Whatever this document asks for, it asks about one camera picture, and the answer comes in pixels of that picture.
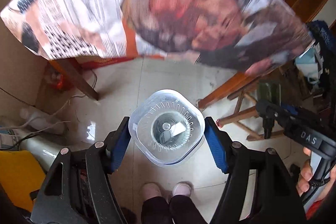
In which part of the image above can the clear plastic container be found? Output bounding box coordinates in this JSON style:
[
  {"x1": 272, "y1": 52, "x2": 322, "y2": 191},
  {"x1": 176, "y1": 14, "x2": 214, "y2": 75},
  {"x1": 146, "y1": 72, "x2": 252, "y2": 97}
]
[{"x1": 128, "y1": 89, "x2": 205, "y2": 167}]

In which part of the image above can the person's right hand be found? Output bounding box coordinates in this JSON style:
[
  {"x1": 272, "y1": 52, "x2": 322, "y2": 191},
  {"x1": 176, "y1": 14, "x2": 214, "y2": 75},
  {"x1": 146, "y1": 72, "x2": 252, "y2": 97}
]
[{"x1": 295, "y1": 147, "x2": 336, "y2": 201}]

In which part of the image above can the yellow object on floor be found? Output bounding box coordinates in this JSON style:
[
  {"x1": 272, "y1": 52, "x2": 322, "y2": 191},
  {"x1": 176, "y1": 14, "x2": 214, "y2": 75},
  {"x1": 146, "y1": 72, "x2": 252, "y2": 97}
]
[{"x1": 0, "y1": 151, "x2": 46, "y2": 212}]

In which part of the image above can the person's left foot slipper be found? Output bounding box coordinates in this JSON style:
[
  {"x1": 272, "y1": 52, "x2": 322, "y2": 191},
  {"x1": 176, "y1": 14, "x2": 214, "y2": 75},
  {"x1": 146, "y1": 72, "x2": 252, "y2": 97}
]
[{"x1": 141, "y1": 182, "x2": 162, "y2": 201}]

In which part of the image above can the person's foot slipper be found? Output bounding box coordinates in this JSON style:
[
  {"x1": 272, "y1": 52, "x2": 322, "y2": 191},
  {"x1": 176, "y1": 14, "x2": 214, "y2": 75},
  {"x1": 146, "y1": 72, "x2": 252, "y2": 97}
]
[
  {"x1": 172, "y1": 182, "x2": 192, "y2": 197},
  {"x1": 141, "y1": 182, "x2": 162, "y2": 201}
]

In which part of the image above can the light blue bag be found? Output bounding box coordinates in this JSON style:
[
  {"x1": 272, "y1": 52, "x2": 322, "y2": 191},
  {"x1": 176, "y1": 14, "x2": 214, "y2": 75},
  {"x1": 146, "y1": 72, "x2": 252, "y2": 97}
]
[{"x1": 294, "y1": 48, "x2": 322, "y2": 85}]

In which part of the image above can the person's right foot slipper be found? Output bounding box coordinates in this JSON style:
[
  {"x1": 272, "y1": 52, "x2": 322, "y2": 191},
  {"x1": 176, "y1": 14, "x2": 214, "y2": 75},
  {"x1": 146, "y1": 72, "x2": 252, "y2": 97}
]
[{"x1": 172, "y1": 182, "x2": 192, "y2": 197}]

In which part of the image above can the white power strip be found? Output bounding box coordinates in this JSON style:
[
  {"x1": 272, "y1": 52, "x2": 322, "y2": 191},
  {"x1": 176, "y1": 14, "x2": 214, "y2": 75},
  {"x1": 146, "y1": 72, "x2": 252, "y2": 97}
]
[{"x1": 20, "y1": 106, "x2": 67, "y2": 135}]

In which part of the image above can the clothes pile on rack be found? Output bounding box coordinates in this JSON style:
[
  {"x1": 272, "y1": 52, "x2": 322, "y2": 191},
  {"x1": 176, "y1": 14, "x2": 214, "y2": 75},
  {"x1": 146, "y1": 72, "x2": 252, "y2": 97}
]
[{"x1": 306, "y1": 20, "x2": 335, "y2": 107}]

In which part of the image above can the printed newspaper tablecloth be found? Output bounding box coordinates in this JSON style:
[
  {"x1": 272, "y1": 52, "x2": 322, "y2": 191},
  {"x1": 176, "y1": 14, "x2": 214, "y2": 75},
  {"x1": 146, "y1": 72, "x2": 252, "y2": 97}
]
[{"x1": 1, "y1": 0, "x2": 313, "y2": 76}]

